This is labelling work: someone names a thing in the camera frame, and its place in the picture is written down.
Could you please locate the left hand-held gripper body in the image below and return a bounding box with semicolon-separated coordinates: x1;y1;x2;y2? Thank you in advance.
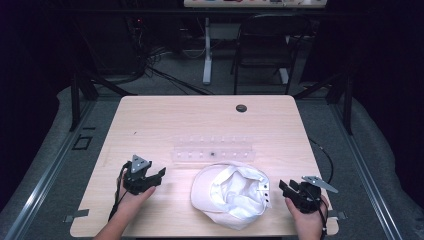
122;154;158;196

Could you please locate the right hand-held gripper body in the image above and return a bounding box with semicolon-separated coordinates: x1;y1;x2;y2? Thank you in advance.
293;175;339;215

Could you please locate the white cap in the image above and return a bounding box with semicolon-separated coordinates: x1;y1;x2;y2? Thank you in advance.
190;161;273;231

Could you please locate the person's left hand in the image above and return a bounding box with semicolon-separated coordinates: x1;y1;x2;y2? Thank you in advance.
114;185;157;220

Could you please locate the person's right hand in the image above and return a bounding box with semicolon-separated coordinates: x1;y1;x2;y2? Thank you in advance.
284;195;330;240

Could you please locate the grey tape strip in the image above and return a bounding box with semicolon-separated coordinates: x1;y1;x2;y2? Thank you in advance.
328;210;348;222
62;208;91;224

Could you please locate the clear acrylic rack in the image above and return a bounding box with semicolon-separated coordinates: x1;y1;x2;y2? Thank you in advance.
171;134;257;165

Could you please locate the black metal stand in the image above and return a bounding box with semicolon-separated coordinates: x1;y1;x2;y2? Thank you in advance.
68;68;138;132
293;64;355;136

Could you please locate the white desk leg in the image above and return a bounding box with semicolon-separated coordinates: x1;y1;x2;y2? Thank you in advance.
278;67;290;85
202;16;215;86

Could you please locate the black metal chair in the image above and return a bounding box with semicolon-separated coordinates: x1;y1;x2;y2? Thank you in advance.
230;12;313;96

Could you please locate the white desk top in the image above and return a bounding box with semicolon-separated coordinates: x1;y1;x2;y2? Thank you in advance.
183;0;328;9

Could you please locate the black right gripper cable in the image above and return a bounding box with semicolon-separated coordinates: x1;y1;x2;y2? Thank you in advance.
308;137;335;240

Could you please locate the aluminium floor rail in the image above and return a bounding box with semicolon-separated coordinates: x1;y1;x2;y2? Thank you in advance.
2;99;98;240
328;99;405;240

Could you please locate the bundle of black floor cables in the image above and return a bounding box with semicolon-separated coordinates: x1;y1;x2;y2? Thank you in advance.
124;16;216;97

